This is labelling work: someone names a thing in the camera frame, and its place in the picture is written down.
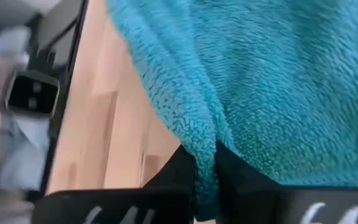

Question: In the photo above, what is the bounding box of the silver rimmed black camera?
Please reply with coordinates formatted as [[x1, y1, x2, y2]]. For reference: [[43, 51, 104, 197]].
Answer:
[[4, 70, 61, 119]]

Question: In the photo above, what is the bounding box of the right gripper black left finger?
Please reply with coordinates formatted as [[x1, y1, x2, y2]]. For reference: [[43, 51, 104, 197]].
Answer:
[[31, 144, 197, 224]]

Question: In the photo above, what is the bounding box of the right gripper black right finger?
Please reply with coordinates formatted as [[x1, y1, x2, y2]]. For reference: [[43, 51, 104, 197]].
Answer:
[[214, 139, 358, 224]]

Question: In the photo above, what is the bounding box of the teal microfiber towel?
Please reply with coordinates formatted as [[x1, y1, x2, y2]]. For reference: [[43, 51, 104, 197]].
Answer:
[[106, 0, 358, 222]]

